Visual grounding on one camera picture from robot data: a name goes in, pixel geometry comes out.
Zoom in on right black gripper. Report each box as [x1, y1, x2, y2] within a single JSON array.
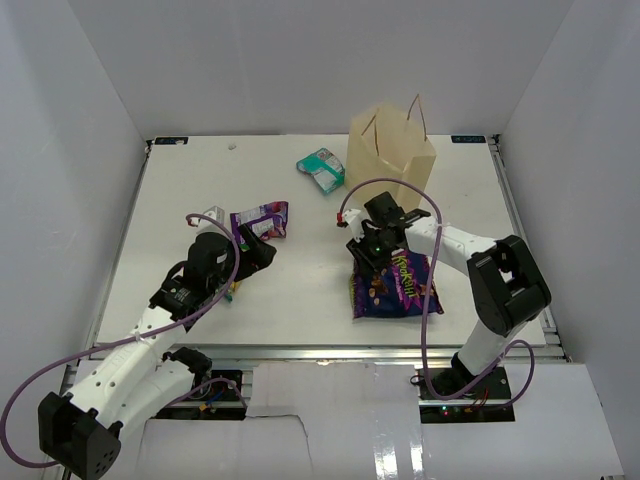
[[347, 227, 398, 278]]

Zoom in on large dark purple snack bag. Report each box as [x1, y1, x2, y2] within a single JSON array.
[[350, 249, 430, 319]]

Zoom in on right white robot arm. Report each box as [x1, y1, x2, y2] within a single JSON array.
[[337, 192, 552, 400]]

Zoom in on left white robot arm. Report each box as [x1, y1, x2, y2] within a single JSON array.
[[37, 226, 276, 479]]

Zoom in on brown paper bag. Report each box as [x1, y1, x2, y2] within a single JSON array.
[[345, 96, 436, 211]]

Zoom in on green yellow snack packet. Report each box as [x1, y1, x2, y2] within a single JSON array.
[[224, 281, 242, 303]]

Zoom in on purple candy packet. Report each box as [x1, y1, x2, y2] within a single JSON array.
[[230, 201, 289, 247]]

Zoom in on teal snack packet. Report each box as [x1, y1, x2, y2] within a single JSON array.
[[296, 148, 345, 194]]

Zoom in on white paper sheet front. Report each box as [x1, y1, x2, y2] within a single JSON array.
[[107, 363, 623, 479]]

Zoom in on aluminium table frame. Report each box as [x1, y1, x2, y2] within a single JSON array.
[[49, 133, 569, 471]]

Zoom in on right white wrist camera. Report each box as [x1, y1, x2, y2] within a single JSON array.
[[336, 209, 367, 241]]

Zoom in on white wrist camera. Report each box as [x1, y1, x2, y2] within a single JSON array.
[[187, 205, 226, 234], [336, 209, 367, 241]]

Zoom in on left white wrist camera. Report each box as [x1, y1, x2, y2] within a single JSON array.
[[187, 205, 226, 234]]

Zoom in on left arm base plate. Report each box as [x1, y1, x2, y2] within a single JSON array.
[[155, 382, 246, 421]]

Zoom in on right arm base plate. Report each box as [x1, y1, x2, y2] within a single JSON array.
[[410, 367, 516, 424]]

